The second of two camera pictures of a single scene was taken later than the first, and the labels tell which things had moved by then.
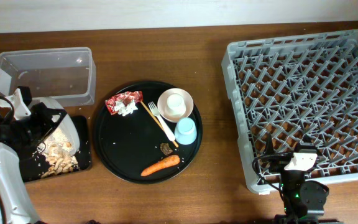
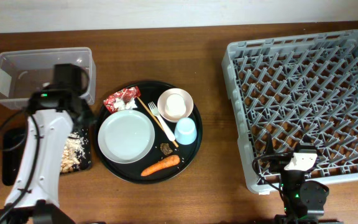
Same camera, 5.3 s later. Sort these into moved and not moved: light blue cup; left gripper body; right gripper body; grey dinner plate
Moved: grey dinner plate; left gripper body
Not moved: light blue cup; right gripper body
